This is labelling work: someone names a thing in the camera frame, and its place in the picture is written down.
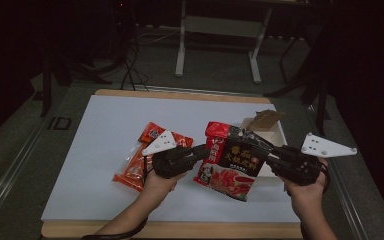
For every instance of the black floor socket plate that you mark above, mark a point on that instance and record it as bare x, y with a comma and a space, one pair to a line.
60, 123

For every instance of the person's right hand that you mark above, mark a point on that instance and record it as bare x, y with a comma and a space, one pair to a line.
308, 190

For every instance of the person's left hand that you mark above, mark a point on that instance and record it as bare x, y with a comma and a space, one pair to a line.
161, 185

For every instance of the gold snack packet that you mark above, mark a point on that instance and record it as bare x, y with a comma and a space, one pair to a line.
265, 119

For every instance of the black metal stand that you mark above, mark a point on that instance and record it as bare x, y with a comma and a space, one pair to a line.
313, 80
51, 73

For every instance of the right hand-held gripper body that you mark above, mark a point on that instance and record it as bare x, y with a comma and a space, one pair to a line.
300, 163

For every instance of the metal floor rail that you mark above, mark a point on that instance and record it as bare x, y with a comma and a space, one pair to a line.
10, 173
346, 186

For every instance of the white table mat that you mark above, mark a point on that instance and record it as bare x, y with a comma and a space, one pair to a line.
113, 126

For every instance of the white metal desk frame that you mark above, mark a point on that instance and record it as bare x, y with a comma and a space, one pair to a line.
220, 26

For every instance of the white compartment tray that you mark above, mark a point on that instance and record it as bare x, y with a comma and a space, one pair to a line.
278, 136

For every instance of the orange snack packet clear window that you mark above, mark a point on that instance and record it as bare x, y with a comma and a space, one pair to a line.
136, 166

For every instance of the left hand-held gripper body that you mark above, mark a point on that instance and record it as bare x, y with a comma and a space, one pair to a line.
170, 160

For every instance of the red and black soup packet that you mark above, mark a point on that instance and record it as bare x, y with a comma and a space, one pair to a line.
233, 163

